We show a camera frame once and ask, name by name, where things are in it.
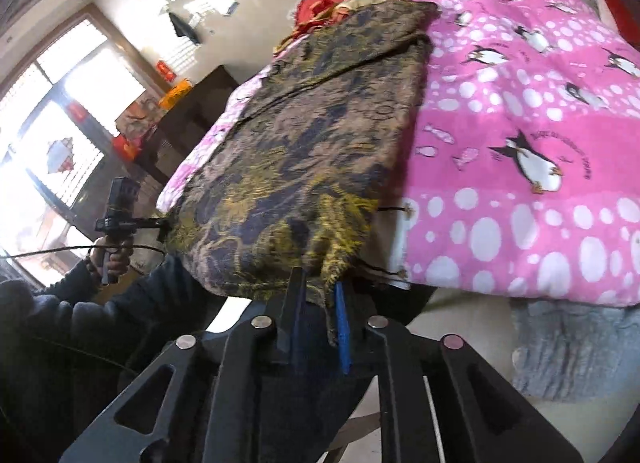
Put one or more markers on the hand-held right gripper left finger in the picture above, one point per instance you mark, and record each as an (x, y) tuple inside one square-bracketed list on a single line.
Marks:
[(295, 313)]

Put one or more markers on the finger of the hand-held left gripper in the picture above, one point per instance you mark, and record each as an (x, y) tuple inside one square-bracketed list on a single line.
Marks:
[(162, 224)]

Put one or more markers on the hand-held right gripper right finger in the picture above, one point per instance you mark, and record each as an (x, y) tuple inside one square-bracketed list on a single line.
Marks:
[(342, 328)]

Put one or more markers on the dark floral batik shirt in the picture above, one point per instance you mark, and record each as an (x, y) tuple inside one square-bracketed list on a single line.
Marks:
[(310, 143)]

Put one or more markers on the person's left forearm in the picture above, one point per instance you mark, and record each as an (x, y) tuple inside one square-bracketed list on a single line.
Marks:
[(45, 298)]

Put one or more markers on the person's left hand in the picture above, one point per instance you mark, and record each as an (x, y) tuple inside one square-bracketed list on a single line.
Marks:
[(119, 263)]

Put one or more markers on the red box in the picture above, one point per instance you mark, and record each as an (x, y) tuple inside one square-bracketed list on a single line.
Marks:
[(127, 148)]

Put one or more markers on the window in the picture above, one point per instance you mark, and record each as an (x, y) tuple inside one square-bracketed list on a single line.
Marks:
[(55, 143)]

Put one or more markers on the colourful printed box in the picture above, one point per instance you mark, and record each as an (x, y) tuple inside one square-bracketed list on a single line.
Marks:
[(142, 115)]

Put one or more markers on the person's dark clothing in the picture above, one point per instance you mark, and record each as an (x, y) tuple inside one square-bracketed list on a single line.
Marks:
[(165, 323)]

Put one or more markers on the dark wooden cabinet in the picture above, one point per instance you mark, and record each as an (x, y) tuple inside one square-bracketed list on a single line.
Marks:
[(195, 113)]

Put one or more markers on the orange packet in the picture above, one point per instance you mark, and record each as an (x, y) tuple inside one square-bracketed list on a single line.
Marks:
[(175, 93)]

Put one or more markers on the dark hanging cloth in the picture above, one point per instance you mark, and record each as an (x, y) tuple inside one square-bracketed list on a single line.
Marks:
[(184, 28)]

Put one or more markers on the grey knitted cloth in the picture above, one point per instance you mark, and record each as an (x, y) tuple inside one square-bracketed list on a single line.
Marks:
[(575, 348)]

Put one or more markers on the pink penguin print blanket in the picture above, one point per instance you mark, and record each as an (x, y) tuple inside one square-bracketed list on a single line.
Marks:
[(525, 143)]

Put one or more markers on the red wall sticker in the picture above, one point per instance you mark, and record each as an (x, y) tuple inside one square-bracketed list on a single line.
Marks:
[(166, 70)]

